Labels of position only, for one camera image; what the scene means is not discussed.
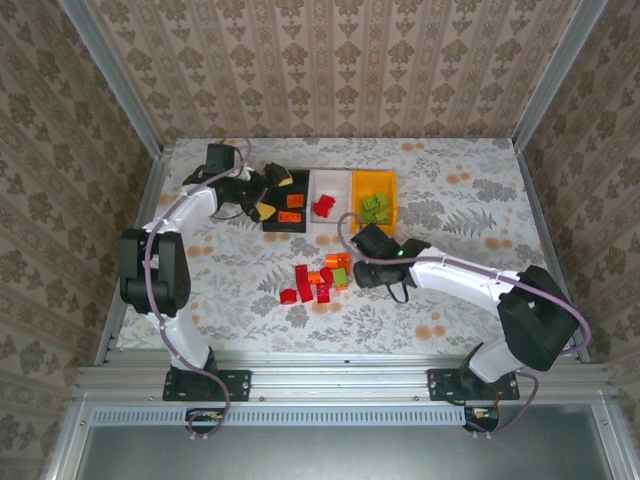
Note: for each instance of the long orange slope lego brick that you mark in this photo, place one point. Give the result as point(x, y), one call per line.
point(290, 217)

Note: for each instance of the black plastic bin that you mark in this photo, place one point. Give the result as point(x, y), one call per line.
point(287, 228)

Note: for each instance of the light green lego brick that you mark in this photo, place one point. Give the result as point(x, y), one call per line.
point(340, 277)

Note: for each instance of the small orange lego brick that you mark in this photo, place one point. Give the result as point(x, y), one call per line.
point(341, 288)

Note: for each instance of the wide orange lego brick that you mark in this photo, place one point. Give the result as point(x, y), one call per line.
point(339, 260)

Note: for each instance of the white plastic bin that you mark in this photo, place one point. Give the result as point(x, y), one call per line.
point(330, 182)

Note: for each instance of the wide green studded lego brick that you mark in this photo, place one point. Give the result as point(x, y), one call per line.
point(369, 202)

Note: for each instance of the long red lego brick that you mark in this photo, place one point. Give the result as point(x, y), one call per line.
point(306, 292)
point(301, 275)

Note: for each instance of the yellow-orange plastic bin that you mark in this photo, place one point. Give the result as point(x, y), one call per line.
point(367, 185)

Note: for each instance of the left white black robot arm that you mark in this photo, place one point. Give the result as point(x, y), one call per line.
point(185, 210)

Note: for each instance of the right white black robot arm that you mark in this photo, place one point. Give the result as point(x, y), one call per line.
point(450, 277)

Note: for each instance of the aluminium cross beam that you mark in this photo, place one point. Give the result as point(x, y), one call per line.
point(340, 380)

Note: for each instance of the floral table cover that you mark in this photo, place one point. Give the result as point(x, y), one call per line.
point(450, 165)

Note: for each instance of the grey metal panel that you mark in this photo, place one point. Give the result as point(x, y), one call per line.
point(350, 455)

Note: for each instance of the aluminium side rail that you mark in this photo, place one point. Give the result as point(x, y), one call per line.
point(536, 200)
point(149, 200)

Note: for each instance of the aluminium upright post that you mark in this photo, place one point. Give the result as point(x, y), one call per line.
point(556, 75)
point(116, 75)

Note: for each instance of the aluminium lower frame rail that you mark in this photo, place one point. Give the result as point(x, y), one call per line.
point(65, 450)
point(612, 450)

